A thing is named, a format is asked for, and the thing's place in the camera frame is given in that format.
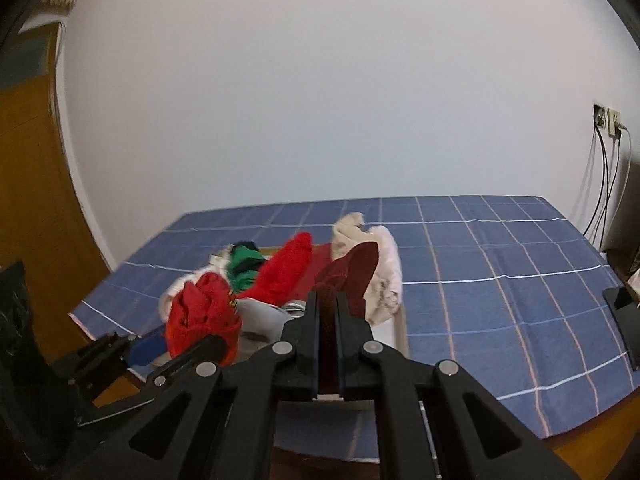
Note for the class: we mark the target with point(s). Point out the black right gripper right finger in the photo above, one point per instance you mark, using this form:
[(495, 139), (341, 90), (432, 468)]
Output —
[(435, 421)]

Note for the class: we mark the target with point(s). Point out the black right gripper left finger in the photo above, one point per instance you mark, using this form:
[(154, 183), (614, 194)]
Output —
[(205, 421)]

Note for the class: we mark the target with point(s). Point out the red green trimmed underwear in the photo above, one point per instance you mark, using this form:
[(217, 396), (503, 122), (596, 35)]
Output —
[(204, 308)]

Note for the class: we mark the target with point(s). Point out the pale pink underwear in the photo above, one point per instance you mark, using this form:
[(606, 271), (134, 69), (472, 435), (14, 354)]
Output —
[(384, 293)]

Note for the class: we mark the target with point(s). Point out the green and navy underwear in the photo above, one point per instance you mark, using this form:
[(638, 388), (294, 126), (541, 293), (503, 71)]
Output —
[(245, 261)]

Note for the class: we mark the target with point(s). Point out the dark red underwear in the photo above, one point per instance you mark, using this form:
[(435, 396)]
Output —
[(351, 274)]

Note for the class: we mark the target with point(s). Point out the beige underwear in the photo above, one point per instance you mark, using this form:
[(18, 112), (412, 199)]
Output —
[(346, 233)]

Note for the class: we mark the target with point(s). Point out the bright red underwear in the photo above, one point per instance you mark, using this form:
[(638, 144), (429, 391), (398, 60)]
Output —
[(278, 277)]

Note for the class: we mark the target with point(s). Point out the blue plaid tablecloth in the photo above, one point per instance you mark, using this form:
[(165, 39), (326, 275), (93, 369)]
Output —
[(504, 285)]

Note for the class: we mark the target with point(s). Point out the brown wooden door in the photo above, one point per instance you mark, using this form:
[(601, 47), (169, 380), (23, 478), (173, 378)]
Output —
[(42, 224)]

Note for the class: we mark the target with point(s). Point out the black phone stand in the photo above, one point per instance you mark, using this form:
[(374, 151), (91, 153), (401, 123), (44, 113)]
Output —
[(625, 311)]

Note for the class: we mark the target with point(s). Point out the wall socket with cables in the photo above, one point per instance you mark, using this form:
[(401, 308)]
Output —
[(612, 149)]

